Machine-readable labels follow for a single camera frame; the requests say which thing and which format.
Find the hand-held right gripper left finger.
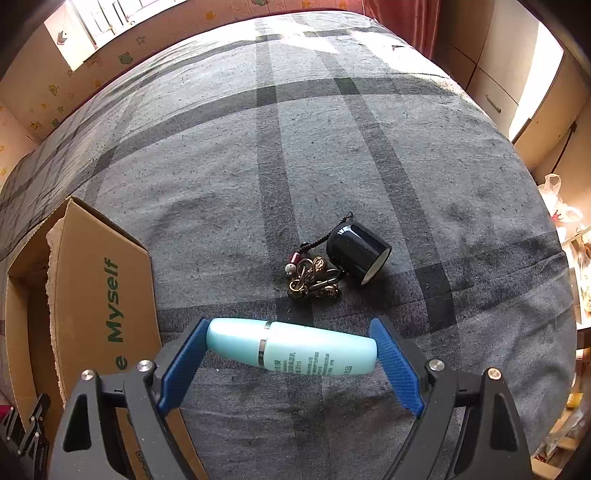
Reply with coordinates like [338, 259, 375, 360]
[48, 318, 211, 480]

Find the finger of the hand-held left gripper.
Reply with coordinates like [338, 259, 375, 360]
[0, 393, 51, 480]

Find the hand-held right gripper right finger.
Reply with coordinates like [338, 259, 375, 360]
[369, 318, 532, 480]

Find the teal plastic bottle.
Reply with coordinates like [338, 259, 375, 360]
[206, 318, 378, 377]

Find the brass keychain with beads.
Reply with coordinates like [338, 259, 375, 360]
[285, 231, 345, 301]

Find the black cylinder cup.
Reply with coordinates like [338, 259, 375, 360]
[325, 211, 393, 284]

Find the brown cardboard box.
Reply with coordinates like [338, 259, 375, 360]
[0, 196, 208, 480]

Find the white plastic bag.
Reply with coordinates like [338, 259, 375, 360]
[538, 174, 585, 227]

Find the beige wardrobe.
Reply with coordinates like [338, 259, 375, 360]
[434, 0, 591, 185]

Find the red curtain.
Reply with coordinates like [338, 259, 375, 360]
[362, 0, 441, 58]

